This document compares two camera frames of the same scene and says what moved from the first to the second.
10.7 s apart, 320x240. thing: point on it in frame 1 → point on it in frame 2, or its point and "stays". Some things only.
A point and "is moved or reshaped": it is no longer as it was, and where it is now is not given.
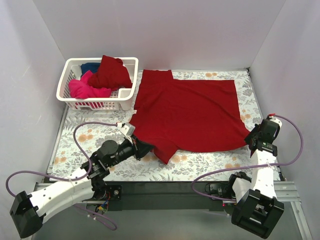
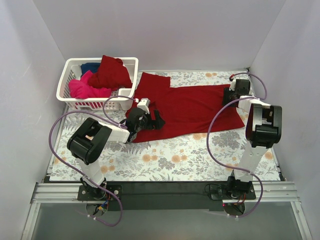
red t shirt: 191,115 is moved or reshaped
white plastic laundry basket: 119,99 stays
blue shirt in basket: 93,67 stays
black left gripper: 138,149 → 152,120
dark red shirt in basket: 112,73 stays
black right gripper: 255,140 → 227,99
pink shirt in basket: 82,89 stays
